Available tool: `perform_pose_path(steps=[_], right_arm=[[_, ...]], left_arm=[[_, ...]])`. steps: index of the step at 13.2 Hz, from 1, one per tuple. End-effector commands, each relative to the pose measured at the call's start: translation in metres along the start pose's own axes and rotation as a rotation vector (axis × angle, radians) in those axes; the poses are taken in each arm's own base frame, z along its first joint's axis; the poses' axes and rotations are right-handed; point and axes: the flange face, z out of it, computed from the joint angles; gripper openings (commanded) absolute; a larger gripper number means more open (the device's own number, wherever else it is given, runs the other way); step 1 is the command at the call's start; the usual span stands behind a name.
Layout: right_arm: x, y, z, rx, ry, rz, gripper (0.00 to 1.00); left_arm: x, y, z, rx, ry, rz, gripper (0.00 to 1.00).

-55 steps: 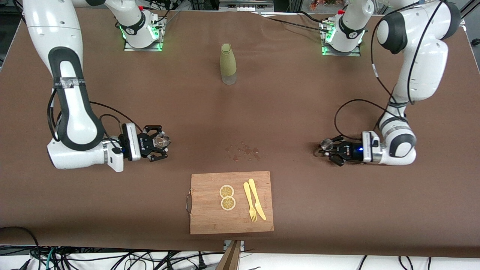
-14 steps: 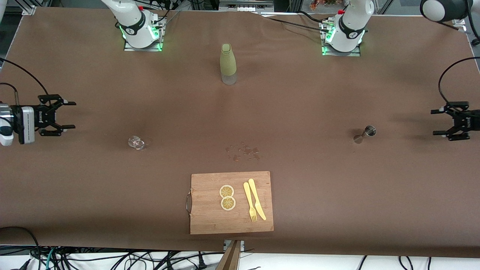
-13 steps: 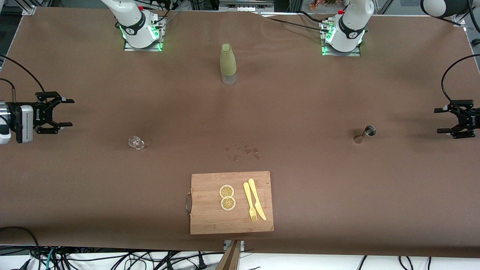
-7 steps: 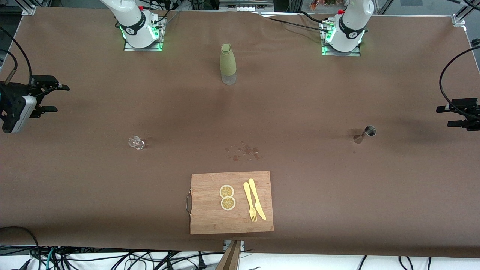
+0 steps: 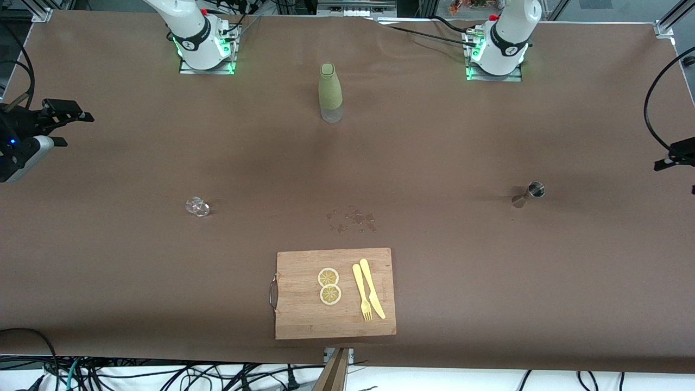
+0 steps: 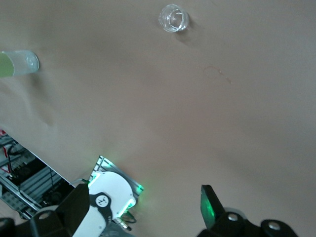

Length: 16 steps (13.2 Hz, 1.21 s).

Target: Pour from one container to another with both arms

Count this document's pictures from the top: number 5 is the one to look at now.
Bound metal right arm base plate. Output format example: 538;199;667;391
179;24;238;75

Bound grey power strip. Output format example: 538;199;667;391
317;0;398;17

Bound black base power cable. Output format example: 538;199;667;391
369;15;479;51

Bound small clear glass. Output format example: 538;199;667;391
185;196;212;218

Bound spilled liquid drops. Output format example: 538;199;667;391
325;206;377;235

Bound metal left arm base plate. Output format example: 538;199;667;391
465;30;523;83

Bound yellow plastic fork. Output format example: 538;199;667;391
352;263;374;323

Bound steel double-cone jigger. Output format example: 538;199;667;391
511;181;546;209

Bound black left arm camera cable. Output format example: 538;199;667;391
644;46;695;152

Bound yellow plastic knife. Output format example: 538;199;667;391
359;258;387;320

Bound green sleeved glass bottle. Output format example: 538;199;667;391
318;63;344;124

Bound wooden post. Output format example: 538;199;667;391
312;348;351;391

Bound wooden cutting board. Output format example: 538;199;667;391
269;248;397;341

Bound black looped floor cable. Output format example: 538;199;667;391
0;327;61;391

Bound teal floor cable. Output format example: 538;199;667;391
65;357;82;391

